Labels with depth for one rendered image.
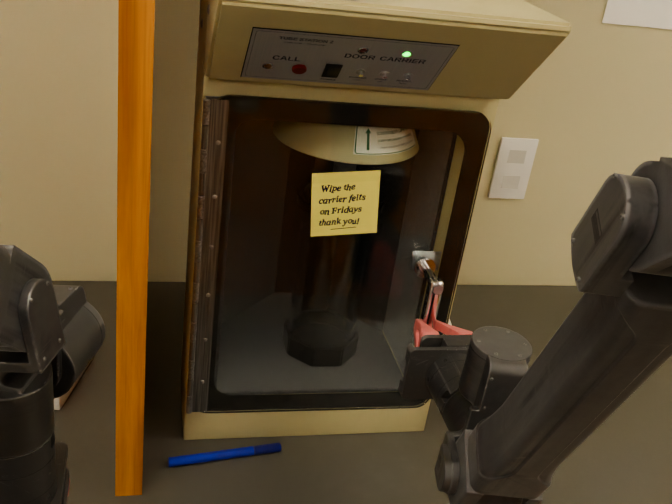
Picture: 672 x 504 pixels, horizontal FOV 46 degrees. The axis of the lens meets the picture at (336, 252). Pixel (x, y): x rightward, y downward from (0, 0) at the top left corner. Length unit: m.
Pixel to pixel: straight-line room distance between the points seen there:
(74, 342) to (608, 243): 0.37
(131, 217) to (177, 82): 0.52
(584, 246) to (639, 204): 0.05
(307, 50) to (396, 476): 0.54
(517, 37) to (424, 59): 0.09
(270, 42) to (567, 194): 0.90
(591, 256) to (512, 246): 1.09
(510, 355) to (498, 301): 0.72
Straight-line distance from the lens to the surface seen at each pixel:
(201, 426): 1.04
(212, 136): 0.83
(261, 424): 1.04
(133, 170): 0.76
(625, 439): 1.22
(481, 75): 0.82
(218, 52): 0.76
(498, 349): 0.75
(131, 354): 0.86
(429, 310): 0.92
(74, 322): 0.62
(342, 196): 0.88
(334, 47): 0.75
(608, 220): 0.43
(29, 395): 0.55
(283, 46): 0.74
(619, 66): 1.48
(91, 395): 1.12
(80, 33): 1.26
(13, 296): 0.51
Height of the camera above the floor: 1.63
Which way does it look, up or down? 27 degrees down
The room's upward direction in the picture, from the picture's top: 8 degrees clockwise
